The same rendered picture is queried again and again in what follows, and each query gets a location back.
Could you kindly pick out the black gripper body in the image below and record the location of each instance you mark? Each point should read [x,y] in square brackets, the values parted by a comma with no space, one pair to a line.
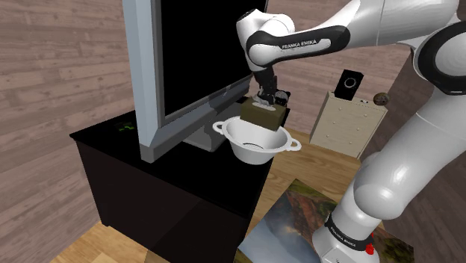
[265,82]

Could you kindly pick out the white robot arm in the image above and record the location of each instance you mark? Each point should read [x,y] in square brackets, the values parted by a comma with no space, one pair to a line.
[400,156]

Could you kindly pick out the small black round object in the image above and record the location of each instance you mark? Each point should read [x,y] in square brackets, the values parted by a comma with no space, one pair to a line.
[282,97]

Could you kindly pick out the olive brown tissue box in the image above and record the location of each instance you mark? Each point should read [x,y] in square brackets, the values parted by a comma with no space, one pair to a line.
[264,116]

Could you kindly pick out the grey flat screen television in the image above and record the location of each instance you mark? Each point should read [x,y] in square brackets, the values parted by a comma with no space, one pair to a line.
[204,54]

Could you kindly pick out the beige chest of drawers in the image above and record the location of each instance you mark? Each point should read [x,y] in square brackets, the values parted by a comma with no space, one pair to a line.
[346,125]

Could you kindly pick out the landscape patterned robot stand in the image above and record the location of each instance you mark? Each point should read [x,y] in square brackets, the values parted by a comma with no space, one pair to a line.
[287,226]

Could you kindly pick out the black television cabinet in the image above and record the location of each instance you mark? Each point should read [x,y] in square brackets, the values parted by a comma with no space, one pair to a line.
[163,196]

